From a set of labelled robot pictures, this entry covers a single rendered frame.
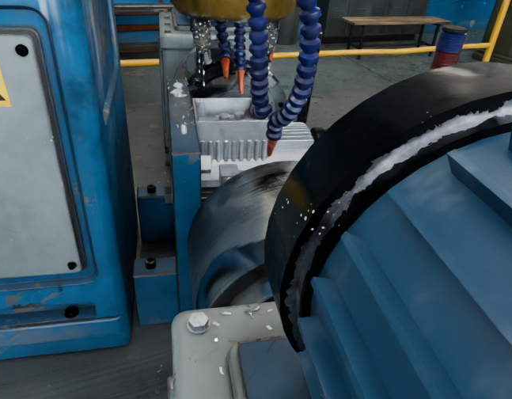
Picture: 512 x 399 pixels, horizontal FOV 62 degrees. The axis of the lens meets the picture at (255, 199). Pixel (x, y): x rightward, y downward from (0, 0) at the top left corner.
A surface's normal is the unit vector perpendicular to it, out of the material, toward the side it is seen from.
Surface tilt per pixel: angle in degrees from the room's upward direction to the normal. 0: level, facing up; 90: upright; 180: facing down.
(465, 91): 13
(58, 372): 0
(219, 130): 90
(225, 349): 0
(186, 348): 0
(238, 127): 90
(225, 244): 47
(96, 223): 90
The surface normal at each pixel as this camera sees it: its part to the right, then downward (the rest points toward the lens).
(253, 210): -0.41, -0.71
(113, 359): 0.06, -0.83
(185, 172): 0.19, 0.55
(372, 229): -0.80, -0.39
